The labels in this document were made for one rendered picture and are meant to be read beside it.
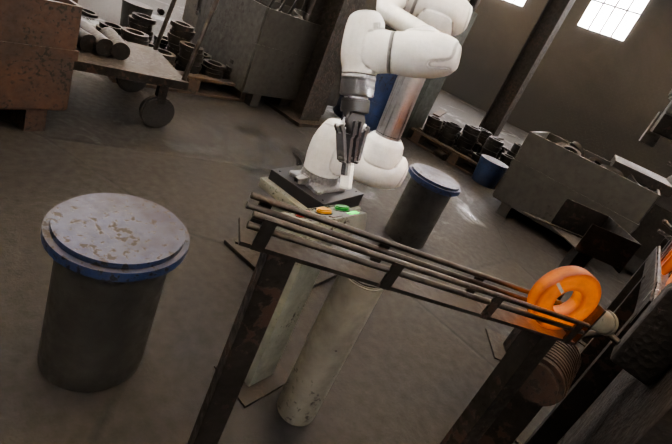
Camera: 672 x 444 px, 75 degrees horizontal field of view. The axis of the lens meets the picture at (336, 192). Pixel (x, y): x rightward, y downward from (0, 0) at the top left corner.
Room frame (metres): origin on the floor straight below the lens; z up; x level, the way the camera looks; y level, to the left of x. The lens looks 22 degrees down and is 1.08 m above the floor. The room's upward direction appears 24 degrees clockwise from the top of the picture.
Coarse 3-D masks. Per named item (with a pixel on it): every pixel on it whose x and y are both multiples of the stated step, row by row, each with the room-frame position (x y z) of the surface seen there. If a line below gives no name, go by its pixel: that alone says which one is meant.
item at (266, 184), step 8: (264, 184) 1.60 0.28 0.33; (272, 184) 1.60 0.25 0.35; (272, 192) 1.58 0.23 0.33; (280, 192) 1.56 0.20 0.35; (280, 200) 1.56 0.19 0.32; (288, 200) 1.54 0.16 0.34; (296, 200) 1.55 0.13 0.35; (304, 208) 1.52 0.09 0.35; (352, 208) 1.70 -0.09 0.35; (360, 208) 1.74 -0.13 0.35
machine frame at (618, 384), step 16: (624, 384) 1.18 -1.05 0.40; (640, 384) 1.04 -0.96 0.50; (656, 384) 0.93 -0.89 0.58; (608, 400) 1.19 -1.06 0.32; (624, 400) 1.05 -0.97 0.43; (640, 400) 0.93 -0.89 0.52; (656, 400) 0.84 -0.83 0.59; (592, 416) 1.21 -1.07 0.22; (608, 416) 1.06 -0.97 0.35; (624, 416) 0.94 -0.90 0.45; (640, 416) 0.85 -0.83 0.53; (656, 416) 0.77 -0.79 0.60; (576, 432) 1.23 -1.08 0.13; (592, 432) 1.07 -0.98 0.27; (608, 432) 0.95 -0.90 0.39; (624, 432) 0.85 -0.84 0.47; (640, 432) 0.77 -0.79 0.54; (656, 432) 0.74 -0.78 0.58
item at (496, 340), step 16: (560, 208) 1.88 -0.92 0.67; (576, 208) 1.88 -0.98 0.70; (560, 224) 1.88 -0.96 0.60; (576, 224) 1.88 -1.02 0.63; (592, 224) 1.62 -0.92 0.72; (608, 224) 1.85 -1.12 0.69; (576, 240) 1.76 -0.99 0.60; (592, 240) 1.62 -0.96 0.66; (608, 240) 1.62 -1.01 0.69; (624, 240) 1.62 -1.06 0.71; (576, 256) 1.70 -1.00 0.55; (592, 256) 1.62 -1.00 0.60; (608, 256) 1.62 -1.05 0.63; (624, 256) 1.62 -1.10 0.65; (496, 336) 1.79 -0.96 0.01; (512, 336) 1.73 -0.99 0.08; (496, 352) 1.66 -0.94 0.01
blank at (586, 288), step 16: (560, 272) 0.87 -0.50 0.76; (576, 272) 0.87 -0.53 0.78; (544, 288) 0.85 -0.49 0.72; (560, 288) 0.86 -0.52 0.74; (576, 288) 0.87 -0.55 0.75; (592, 288) 0.88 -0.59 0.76; (544, 304) 0.86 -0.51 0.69; (560, 304) 0.91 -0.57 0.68; (576, 304) 0.89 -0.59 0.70; (592, 304) 0.89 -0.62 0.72; (560, 320) 0.88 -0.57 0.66
